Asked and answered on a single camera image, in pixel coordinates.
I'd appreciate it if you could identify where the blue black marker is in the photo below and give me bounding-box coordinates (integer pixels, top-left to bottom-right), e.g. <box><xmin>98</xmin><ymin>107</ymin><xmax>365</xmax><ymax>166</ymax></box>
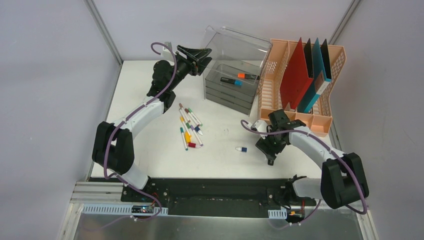
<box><xmin>220</xmin><ymin>77</ymin><xmax>243</xmax><ymax>87</ymax></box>

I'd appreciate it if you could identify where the orange highlighter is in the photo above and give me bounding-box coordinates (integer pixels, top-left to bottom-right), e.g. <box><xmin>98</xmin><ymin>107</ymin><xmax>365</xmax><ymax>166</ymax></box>
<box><xmin>237</xmin><ymin>73</ymin><xmax>260</xmax><ymax>80</ymax></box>

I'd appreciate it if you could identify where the teal notebook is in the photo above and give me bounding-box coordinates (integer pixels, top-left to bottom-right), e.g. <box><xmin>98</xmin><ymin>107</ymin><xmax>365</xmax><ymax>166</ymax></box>
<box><xmin>297</xmin><ymin>38</ymin><xmax>332</xmax><ymax>113</ymax></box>

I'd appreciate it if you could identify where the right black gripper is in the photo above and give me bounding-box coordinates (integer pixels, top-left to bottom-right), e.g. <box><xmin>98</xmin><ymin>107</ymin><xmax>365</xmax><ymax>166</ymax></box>
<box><xmin>255</xmin><ymin>125</ymin><xmax>287</xmax><ymax>161</ymax></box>

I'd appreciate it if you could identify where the small blue cap bottle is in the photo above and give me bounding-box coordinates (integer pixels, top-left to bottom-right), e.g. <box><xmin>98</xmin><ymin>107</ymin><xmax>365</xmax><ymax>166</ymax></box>
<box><xmin>235</xmin><ymin>147</ymin><xmax>248</xmax><ymax>153</ymax></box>

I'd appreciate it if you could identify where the green cap marker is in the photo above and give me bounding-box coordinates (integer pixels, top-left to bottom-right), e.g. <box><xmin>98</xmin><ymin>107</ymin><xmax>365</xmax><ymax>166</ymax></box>
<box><xmin>188</xmin><ymin>108</ymin><xmax>203</xmax><ymax>127</ymax></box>

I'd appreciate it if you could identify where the peach file organizer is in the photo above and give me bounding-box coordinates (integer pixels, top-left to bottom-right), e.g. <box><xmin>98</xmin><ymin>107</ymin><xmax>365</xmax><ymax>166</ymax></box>
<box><xmin>257</xmin><ymin>39</ymin><xmax>346</xmax><ymax>137</ymax></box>

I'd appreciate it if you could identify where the red folder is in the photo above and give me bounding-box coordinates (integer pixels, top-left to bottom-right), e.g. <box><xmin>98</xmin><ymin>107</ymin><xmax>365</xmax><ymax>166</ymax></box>
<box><xmin>279</xmin><ymin>39</ymin><xmax>314</xmax><ymax>110</ymax></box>

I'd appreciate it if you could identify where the purple marker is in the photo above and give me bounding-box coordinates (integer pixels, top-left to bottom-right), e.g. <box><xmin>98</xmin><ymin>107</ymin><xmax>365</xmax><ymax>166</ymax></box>
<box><xmin>190</xmin><ymin>125</ymin><xmax>204</xmax><ymax>147</ymax></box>

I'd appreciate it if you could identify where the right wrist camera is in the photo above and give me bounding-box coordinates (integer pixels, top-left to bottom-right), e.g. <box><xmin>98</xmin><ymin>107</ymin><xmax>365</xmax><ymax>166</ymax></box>
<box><xmin>250</xmin><ymin>119</ymin><xmax>268</xmax><ymax>133</ymax></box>

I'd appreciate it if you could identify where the brown marker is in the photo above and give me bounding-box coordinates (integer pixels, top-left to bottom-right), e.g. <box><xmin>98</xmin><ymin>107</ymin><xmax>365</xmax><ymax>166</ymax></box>
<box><xmin>178</xmin><ymin>103</ymin><xmax>191</xmax><ymax>123</ymax></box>

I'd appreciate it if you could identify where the teal marker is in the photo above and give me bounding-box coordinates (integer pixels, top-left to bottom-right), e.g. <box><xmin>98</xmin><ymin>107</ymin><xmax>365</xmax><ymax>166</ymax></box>
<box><xmin>180</xmin><ymin>127</ymin><xmax>188</xmax><ymax>151</ymax></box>

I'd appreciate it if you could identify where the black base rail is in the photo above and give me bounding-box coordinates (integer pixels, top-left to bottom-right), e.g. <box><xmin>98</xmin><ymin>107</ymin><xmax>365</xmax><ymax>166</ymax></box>
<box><xmin>118</xmin><ymin>178</ymin><xmax>317</xmax><ymax>219</ymax></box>

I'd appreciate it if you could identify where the clear grey drawer box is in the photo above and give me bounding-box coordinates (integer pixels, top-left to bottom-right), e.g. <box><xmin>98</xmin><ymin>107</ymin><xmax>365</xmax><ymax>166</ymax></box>
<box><xmin>201</xmin><ymin>25</ymin><xmax>273</xmax><ymax>115</ymax></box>

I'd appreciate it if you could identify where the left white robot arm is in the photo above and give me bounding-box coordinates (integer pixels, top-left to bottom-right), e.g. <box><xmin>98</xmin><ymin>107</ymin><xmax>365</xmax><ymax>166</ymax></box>
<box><xmin>91</xmin><ymin>43</ymin><xmax>212</xmax><ymax>203</ymax></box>

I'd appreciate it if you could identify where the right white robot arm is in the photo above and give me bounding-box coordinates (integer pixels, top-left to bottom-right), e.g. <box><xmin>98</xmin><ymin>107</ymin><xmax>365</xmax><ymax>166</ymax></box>
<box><xmin>249</xmin><ymin>110</ymin><xmax>370</xmax><ymax>209</ymax></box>

